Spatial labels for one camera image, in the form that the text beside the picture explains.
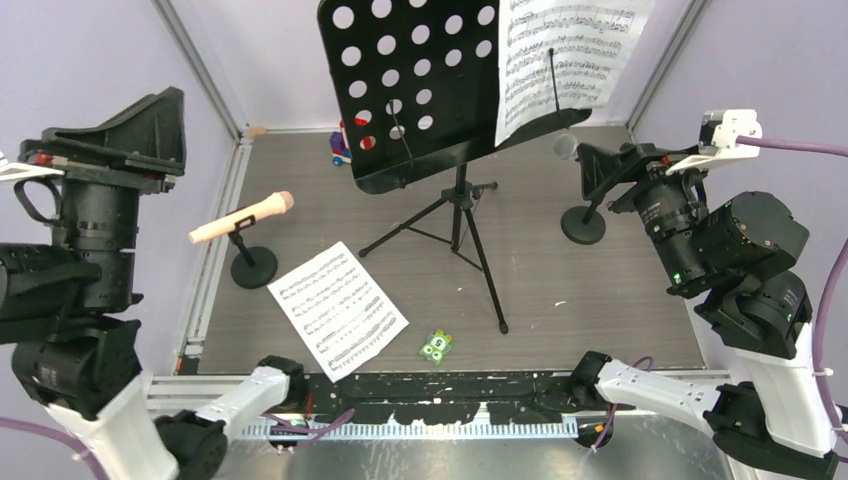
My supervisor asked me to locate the colourful toy block truck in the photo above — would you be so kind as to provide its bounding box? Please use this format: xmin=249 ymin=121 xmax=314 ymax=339
xmin=329 ymin=121 xmax=352 ymax=166

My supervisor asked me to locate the black microphone stand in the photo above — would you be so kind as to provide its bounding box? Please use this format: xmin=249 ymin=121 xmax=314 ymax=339
xmin=227 ymin=215 xmax=278 ymax=290
xmin=560 ymin=203 xmax=606 ymax=245

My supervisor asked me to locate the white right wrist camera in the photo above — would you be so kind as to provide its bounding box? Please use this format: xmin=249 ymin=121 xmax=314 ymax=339
xmin=666 ymin=109 xmax=762 ymax=176

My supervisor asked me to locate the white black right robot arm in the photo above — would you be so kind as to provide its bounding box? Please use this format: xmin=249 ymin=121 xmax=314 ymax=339
xmin=564 ymin=143 xmax=847 ymax=479

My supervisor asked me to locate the black music stand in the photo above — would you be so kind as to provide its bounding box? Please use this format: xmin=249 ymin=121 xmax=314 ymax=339
xmin=316 ymin=0 xmax=594 ymax=335

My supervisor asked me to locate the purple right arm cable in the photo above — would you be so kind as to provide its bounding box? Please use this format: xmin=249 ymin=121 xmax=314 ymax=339
xmin=591 ymin=135 xmax=848 ymax=458

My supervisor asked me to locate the purple glitter microphone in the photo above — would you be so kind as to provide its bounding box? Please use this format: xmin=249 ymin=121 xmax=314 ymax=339
xmin=553 ymin=133 xmax=581 ymax=161

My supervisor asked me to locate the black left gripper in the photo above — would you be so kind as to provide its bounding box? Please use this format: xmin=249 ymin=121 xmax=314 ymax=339
xmin=30 ymin=79 xmax=194 ymax=299

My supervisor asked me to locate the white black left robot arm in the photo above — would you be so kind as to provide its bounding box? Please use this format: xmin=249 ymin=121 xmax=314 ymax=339
xmin=1 ymin=87 xmax=308 ymax=479

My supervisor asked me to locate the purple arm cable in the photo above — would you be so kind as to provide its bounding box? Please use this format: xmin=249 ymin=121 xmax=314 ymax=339
xmin=0 ymin=407 xmax=356 ymax=480
xmin=591 ymin=135 xmax=848 ymax=458

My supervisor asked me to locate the sheet music page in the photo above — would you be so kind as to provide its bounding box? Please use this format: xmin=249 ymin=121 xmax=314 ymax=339
xmin=494 ymin=0 xmax=654 ymax=147
xmin=268 ymin=241 xmax=409 ymax=383

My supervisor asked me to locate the green toy block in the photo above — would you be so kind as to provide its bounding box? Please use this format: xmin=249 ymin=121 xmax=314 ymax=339
xmin=419 ymin=329 xmax=452 ymax=365

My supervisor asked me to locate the beige microphone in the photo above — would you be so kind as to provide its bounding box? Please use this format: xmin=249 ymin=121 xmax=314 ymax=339
xmin=188 ymin=191 xmax=294 ymax=244

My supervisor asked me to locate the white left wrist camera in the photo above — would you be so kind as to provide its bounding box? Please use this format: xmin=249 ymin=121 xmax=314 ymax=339
xmin=1 ymin=153 xmax=65 ymax=182

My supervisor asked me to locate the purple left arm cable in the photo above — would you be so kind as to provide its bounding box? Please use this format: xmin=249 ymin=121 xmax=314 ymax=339
xmin=0 ymin=407 xmax=356 ymax=480

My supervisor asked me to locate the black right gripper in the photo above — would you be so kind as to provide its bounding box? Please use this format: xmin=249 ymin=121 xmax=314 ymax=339
xmin=571 ymin=138 xmax=708 ymax=286

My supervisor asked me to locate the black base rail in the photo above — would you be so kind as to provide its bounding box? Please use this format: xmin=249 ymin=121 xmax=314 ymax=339
xmin=270 ymin=371 xmax=609 ymax=425

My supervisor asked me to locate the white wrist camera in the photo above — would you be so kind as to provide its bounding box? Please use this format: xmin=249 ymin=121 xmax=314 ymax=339
xmin=1 ymin=153 xmax=65 ymax=182
xmin=666 ymin=109 xmax=762 ymax=176

